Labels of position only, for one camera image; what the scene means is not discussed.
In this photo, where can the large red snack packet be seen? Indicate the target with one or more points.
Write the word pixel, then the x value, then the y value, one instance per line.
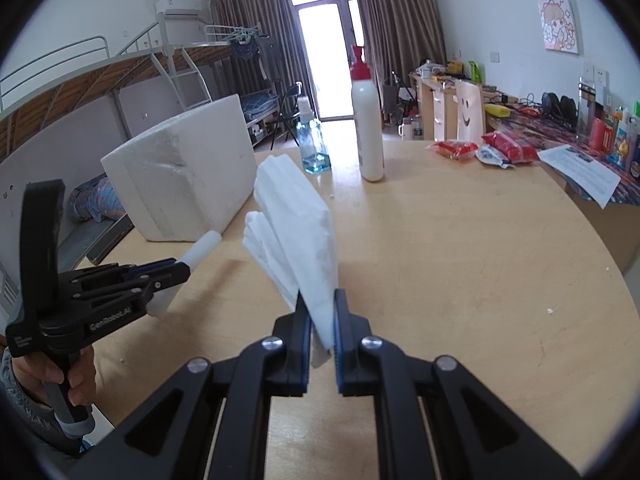
pixel 512 145

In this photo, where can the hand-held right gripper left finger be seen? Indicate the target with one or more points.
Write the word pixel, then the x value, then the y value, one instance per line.
pixel 300 345

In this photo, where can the metal bunk bed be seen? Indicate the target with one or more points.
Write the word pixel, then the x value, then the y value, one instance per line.
pixel 60 110

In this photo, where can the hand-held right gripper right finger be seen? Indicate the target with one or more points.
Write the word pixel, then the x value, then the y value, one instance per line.
pixel 342 345

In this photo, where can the black folding chair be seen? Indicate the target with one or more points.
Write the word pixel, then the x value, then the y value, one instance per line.
pixel 287 115

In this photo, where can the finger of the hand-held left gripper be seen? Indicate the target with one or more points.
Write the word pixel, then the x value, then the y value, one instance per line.
pixel 165 280
pixel 150 267

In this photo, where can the white bed ladder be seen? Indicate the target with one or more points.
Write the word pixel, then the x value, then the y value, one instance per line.
pixel 180 80

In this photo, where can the pile of desk clutter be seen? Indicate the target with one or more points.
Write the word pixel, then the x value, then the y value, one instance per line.
pixel 440 71

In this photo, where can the white wall switch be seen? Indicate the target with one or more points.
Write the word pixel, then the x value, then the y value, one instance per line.
pixel 493 57

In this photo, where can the black headphones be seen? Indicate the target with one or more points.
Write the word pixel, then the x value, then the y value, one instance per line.
pixel 557 106

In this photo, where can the row of toiletry bottles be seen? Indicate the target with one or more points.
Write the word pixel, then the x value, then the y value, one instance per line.
pixel 620 140

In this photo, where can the white wall socket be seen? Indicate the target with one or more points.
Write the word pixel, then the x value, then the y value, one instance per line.
pixel 595 75

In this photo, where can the person's left hand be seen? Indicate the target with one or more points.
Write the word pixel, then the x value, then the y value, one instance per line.
pixel 35 370

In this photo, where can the brown curtain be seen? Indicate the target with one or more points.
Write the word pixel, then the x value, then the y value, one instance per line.
pixel 250 10
pixel 395 15

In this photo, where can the yellow pouch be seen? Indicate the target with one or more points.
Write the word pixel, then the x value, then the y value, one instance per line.
pixel 497 110

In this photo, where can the white thermos flask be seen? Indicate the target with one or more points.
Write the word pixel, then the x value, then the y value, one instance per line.
pixel 405 130

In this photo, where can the white lotion pump bottle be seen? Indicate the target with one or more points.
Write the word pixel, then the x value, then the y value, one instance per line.
pixel 369 125

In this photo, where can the green snack bag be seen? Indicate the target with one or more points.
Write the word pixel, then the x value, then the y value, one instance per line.
pixel 476 71

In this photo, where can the hanging dark clothes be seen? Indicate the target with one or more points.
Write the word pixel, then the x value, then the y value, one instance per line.
pixel 245 47

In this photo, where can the white tissue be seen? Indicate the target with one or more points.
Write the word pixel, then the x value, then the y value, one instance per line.
pixel 300 220
pixel 265 250

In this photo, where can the white air conditioner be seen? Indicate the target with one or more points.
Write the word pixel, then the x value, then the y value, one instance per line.
pixel 179 5

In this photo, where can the white snack packet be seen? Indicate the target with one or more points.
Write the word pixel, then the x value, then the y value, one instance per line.
pixel 492 157

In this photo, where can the dark blue bedding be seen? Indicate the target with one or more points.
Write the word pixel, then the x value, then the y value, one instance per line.
pixel 259 102

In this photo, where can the wooden chair with smiley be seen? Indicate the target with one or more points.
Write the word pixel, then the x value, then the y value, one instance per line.
pixel 470 110

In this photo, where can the glass balcony door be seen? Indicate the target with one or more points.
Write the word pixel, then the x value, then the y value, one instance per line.
pixel 325 50

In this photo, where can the printed paper sheet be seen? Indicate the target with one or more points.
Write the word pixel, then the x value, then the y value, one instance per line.
pixel 580 170

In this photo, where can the white foam tube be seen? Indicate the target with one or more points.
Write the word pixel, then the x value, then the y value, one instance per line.
pixel 202 250

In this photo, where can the wooden desk with drawers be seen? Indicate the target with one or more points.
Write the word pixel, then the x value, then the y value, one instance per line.
pixel 435 110

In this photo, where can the pink cartoon wall picture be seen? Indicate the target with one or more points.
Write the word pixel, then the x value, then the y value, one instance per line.
pixel 561 25

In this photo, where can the blue checked quilt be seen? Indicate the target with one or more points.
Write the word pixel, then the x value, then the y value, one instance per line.
pixel 97 197

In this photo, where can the blue spray bottle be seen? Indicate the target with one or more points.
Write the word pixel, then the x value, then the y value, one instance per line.
pixel 312 140

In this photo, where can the dark folded trolley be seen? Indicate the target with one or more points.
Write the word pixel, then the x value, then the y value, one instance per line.
pixel 397 95

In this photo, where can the clear tumbler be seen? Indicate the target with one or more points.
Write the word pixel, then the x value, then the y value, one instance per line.
pixel 586 110

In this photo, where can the white foam box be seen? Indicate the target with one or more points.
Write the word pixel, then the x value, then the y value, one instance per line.
pixel 185 170

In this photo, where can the small red snack packet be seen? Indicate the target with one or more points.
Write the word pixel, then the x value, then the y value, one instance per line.
pixel 452 149

